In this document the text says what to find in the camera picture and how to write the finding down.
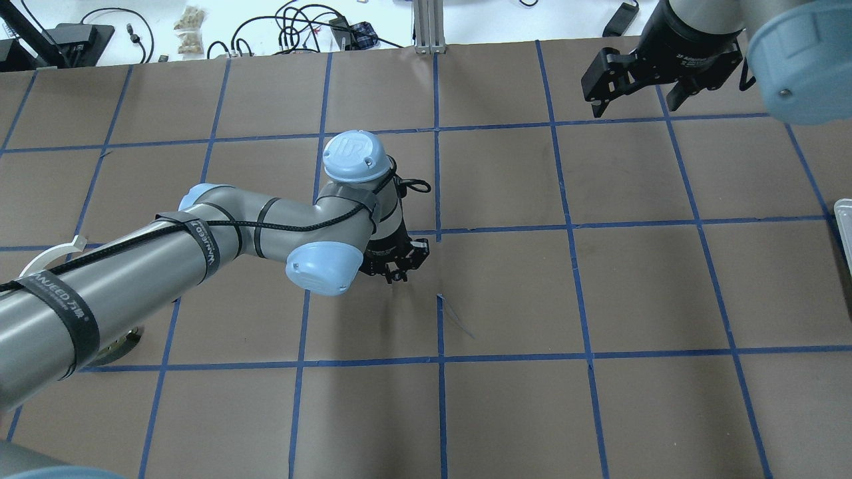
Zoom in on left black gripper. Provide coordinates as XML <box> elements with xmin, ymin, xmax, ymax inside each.
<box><xmin>359</xmin><ymin>230</ymin><xmax>430</xmax><ymax>285</ymax></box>

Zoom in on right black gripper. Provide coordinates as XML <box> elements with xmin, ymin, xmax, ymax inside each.
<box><xmin>580</xmin><ymin>23</ymin><xmax>743</xmax><ymax>119</ymax></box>

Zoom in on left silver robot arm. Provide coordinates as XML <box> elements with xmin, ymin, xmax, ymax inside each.
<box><xmin>1</xmin><ymin>130</ymin><xmax>431</xmax><ymax>412</ymax></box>

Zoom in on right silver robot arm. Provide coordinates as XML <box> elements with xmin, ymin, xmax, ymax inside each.
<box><xmin>580</xmin><ymin>1</ymin><xmax>851</xmax><ymax>125</ymax></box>

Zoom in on silver metal tray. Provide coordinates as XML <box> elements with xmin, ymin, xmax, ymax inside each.
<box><xmin>833</xmin><ymin>198</ymin><xmax>852</xmax><ymax>275</ymax></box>

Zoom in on black monitor stand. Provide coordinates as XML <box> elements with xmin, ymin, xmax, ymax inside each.
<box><xmin>1</xmin><ymin>1</ymin><xmax>116</xmax><ymax>73</ymax></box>

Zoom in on aluminium frame post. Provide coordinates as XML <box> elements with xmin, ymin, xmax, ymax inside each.
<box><xmin>411</xmin><ymin>0</ymin><xmax>447</xmax><ymax>55</ymax></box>

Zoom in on white curved plastic bracket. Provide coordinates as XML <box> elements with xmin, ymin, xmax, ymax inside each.
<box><xmin>18</xmin><ymin>236</ymin><xmax>89</xmax><ymax>278</ymax></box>

